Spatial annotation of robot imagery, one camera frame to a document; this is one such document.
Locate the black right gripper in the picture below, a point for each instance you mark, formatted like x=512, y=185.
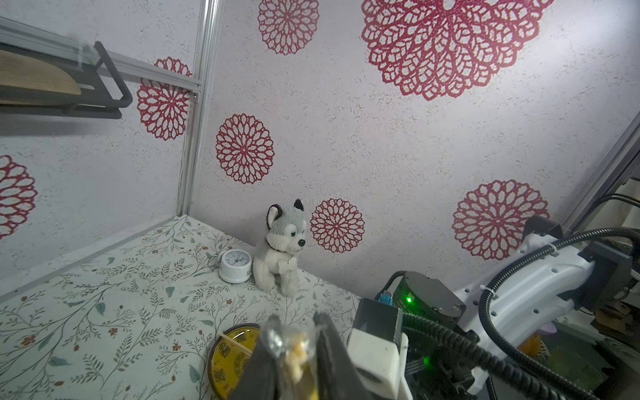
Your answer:
x=442, y=375

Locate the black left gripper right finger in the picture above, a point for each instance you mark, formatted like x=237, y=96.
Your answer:
x=337, y=376

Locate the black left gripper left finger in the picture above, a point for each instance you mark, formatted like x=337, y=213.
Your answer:
x=259, y=380

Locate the bare chopsticks pair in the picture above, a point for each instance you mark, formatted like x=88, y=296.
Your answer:
x=236, y=344

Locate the yellow patterned plate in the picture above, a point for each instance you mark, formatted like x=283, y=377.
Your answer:
x=226, y=363

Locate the small white round gauge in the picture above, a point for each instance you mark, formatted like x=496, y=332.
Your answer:
x=235, y=266

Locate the husky plush toy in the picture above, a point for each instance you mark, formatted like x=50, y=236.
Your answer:
x=276, y=256

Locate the wooden brush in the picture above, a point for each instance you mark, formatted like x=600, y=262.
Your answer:
x=18, y=71

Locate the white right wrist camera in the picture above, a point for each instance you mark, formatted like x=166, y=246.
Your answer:
x=378, y=348

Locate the grey wall shelf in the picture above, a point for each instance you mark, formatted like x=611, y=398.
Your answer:
x=104, y=93

